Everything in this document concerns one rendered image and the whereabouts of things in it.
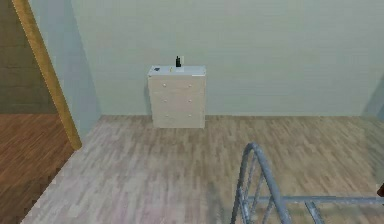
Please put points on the small black bottle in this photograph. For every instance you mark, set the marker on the small black bottle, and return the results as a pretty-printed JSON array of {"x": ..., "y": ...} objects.
[{"x": 178, "y": 61}]

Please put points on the beige chest of drawers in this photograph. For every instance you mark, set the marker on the beige chest of drawers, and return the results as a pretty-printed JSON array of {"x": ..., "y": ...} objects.
[{"x": 177, "y": 100}]

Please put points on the yellow wooden door frame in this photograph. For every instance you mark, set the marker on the yellow wooden door frame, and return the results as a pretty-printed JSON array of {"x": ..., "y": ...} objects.
[{"x": 46, "y": 70}]

